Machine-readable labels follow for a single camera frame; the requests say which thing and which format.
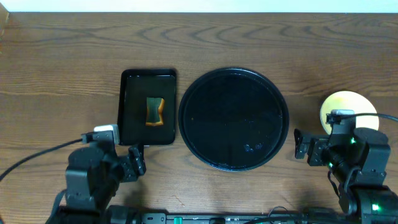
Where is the orange green scrub sponge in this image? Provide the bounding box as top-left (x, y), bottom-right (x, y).
top-left (146, 98), bottom-right (165, 126)

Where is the yellow plate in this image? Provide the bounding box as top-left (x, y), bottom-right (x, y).
top-left (320, 91), bottom-right (379, 134)

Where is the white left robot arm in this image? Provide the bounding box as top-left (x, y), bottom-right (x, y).
top-left (47, 141), bottom-right (146, 224)

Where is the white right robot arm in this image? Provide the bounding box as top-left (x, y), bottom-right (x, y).
top-left (294, 128), bottom-right (397, 223)

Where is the black rectangular tray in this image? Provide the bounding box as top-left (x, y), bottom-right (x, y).
top-left (117, 68), bottom-right (177, 146)

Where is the black round tray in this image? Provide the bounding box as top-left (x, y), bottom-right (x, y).
top-left (178, 67), bottom-right (289, 172)

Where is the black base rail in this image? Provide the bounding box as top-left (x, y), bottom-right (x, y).
top-left (108, 205), bottom-right (343, 224)

